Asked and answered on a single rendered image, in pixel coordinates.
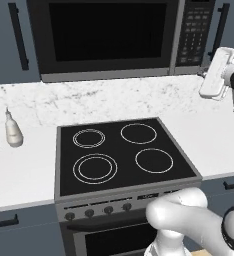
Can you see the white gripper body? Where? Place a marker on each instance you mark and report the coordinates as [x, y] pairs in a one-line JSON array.
[[217, 73]]

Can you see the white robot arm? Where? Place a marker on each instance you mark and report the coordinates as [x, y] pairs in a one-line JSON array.
[[189, 218]]

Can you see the black stainless microwave oven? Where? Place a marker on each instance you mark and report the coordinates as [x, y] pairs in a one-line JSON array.
[[195, 33]]

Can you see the black microwave door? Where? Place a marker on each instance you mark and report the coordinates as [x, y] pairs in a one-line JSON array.
[[105, 33]]

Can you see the black oven door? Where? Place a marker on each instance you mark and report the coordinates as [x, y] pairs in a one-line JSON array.
[[115, 241]]

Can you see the black glass hob stove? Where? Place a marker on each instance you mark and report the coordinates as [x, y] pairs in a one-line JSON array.
[[122, 156]]

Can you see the grey-blue drawer front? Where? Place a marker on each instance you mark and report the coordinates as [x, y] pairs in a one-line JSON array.
[[219, 196], [25, 238]]

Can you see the dark stove knob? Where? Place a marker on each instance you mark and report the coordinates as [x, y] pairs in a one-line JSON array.
[[89, 213], [127, 207], [108, 210], [69, 216]]

